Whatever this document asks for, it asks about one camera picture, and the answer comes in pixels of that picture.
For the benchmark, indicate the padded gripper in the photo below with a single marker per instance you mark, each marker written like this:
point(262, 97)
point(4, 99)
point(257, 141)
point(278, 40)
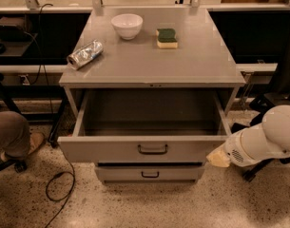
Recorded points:
point(234, 149)

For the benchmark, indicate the grey top drawer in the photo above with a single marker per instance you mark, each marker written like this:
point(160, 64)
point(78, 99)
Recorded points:
point(146, 125)

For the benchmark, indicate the grey drawer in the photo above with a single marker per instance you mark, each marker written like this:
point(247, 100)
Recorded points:
point(117, 173)
point(146, 125)

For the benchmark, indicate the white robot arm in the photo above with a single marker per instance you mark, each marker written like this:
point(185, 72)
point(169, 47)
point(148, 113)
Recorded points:
point(269, 139)

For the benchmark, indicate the grey metal drawer cabinet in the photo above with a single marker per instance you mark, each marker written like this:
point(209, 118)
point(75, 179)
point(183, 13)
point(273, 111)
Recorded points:
point(200, 61)

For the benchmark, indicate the grey bottom drawer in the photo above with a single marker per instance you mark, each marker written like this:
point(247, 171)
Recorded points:
point(117, 173)

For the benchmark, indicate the green yellow sponge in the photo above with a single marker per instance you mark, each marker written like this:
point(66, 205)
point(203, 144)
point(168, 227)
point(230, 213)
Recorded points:
point(166, 38)

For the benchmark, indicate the white ceramic bowl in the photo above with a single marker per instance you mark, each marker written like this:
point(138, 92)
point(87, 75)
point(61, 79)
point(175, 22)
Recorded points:
point(127, 25)

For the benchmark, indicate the crumpled silver chip bag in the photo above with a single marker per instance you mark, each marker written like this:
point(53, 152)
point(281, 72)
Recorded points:
point(85, 54)

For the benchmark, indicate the tan shoe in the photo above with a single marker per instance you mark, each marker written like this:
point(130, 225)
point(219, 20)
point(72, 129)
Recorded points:
point(36, 140)

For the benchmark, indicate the person leg khaki trousers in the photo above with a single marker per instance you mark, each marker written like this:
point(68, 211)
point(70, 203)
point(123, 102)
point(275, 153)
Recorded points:
point(14, 134)

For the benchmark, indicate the dark bottom drawer handle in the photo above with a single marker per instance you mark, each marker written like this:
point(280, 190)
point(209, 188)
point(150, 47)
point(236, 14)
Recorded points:
point(153, 175)

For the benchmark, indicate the dark drawer handle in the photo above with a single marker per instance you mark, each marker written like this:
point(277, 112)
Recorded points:
point(153, 175)
point(152, 150)

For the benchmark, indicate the dark top drawer handle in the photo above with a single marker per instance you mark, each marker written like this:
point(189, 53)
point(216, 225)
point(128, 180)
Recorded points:
point(152, 150)

